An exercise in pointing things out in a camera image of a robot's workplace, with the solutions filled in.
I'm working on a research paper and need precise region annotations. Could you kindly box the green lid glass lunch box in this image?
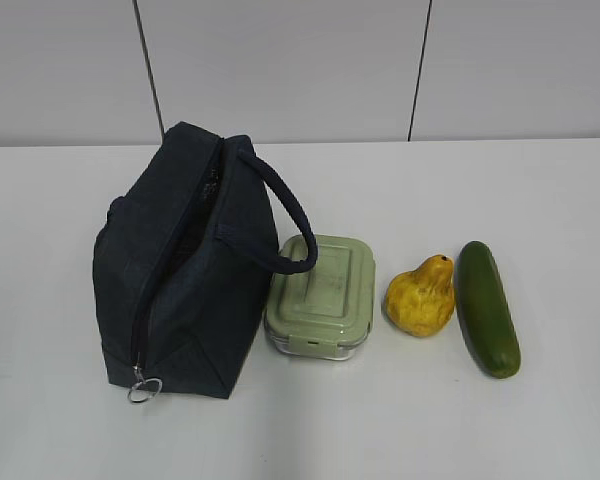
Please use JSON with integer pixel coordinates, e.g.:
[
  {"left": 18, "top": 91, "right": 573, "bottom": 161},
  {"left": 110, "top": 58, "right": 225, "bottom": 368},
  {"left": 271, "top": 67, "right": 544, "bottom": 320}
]
[{"left": 264, "top": 235, "right": 376, "bottom": 361}]

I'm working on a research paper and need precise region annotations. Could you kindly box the green cucumber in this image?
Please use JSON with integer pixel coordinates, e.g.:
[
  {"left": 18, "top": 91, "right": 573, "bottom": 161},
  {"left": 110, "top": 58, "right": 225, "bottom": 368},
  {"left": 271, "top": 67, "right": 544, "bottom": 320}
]
[{"left": 455, "top": 240, "right": 521, "bottom": 379}]

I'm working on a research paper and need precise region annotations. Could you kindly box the silver zipper pull ring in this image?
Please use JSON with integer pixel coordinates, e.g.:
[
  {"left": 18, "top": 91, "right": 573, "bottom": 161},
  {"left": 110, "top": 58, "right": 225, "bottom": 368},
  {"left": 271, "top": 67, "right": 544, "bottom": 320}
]
[{"left": 127, "top": 365, "right": 163, "bottom": 404}]

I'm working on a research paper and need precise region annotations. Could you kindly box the dark navy fabric lunch bag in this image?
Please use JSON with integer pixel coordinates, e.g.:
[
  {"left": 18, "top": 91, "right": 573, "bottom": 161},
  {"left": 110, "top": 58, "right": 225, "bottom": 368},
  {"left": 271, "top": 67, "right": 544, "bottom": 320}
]
[{"left": 92, "top": 122, "right": 318, "bottom": 402}]

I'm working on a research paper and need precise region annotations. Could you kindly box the yellow pear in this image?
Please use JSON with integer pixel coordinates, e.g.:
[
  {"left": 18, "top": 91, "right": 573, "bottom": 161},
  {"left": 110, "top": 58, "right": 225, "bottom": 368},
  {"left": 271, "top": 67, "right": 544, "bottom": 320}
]
[{"left": 383, "top": 254, "right": 455, "bottom": 338}]

